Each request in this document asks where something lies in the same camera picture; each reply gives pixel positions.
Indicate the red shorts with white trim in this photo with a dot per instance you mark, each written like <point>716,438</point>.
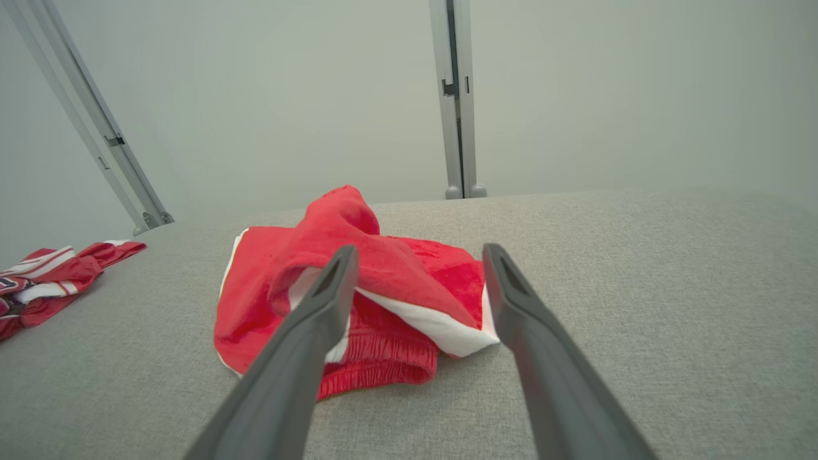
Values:
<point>409,268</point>

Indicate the grey fabric sofa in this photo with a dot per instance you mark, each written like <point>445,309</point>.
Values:
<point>639,287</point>

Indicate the grey metal frame leg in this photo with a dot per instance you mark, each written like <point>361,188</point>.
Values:
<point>96,121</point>

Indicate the grey double partition post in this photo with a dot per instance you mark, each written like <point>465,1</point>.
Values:
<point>466,128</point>

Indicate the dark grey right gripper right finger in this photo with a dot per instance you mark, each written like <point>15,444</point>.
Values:
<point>556,383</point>

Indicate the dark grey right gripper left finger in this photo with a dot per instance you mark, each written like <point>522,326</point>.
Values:
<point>291,370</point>

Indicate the red jersey with number print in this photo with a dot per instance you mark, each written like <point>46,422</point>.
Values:
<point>57,278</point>

